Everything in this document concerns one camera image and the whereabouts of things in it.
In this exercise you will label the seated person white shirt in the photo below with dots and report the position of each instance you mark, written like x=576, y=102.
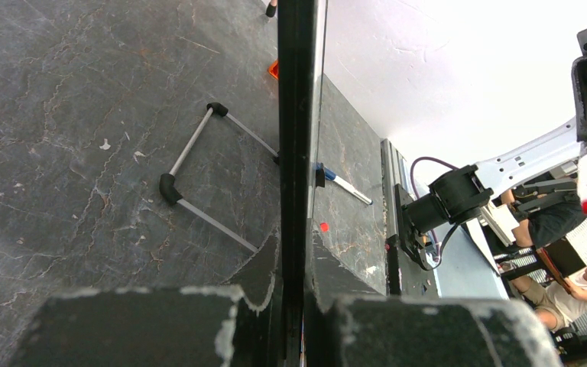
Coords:
x=556, y=305

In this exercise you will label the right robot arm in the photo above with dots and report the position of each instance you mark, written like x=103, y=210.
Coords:
x=459, y=194

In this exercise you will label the pink tripod stand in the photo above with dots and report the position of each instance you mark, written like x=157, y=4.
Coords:
x=271, y=8

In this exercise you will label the blue whiteboard marker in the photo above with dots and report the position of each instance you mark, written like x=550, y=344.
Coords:
x=331, y=176

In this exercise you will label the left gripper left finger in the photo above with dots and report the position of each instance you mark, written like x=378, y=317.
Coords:
x=257, y=277

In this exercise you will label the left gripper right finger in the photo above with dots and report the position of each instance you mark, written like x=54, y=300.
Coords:
x=329, y=279

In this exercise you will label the white whiteboard black frame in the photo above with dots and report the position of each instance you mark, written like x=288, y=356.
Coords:
x=217, y=328

